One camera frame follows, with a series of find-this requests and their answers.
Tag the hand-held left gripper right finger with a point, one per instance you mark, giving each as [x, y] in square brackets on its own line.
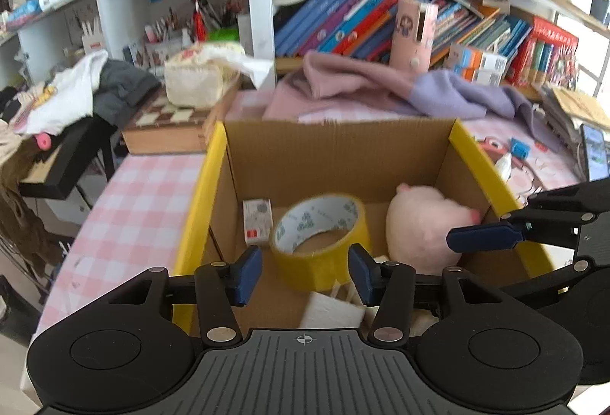
[360, 274]

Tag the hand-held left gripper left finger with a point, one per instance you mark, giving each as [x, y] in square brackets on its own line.
[248, 274]

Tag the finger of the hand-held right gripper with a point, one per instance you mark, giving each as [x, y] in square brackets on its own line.
[538, 286]
[481, 237]

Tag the yellow tape roll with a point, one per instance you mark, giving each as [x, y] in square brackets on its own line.
[329, 269]

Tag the white paper piece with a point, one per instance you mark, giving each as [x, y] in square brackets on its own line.
[329, 312]

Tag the yellow-edged cardboard box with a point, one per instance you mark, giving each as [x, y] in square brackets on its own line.
[333, 157]

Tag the tall pink cartoon container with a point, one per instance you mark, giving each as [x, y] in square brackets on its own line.
[412, 33]

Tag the small white red carton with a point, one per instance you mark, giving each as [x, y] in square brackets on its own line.
[257, 219]

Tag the pink plush toy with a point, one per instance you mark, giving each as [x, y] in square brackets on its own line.
[419, 224]

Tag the small blue eraser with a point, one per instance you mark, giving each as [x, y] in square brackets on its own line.
[520, 149]

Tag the smartphone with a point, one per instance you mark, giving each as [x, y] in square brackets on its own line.
[598, 152]

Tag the orange and white carton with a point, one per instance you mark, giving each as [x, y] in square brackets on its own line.
[476, 58]
[483, 77]

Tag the brown paper carton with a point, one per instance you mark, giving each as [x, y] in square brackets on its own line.
[576, 107]

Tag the wooden chessboard box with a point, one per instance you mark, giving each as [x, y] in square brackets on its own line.
[162, 129]

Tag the red boxed book set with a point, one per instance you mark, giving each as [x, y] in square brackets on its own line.
[543, 55]

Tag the pink and purple cloth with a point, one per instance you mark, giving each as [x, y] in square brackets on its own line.
[357, 81]

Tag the cream cloth tissue box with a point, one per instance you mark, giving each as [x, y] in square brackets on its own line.
[195, 81]

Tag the grey garment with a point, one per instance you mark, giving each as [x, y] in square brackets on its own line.
[124, 86]

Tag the brown hanging fabric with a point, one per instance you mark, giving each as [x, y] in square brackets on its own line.
[19, 205]

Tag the small pink round object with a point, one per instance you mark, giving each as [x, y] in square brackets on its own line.
[43, 141]

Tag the white printed shirt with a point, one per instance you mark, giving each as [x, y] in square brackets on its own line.
[66, 95]

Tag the row of colourful books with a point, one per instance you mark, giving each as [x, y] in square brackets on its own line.
[343, 19]

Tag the blue wipes pack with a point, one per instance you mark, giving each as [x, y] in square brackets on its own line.
[21, 13]

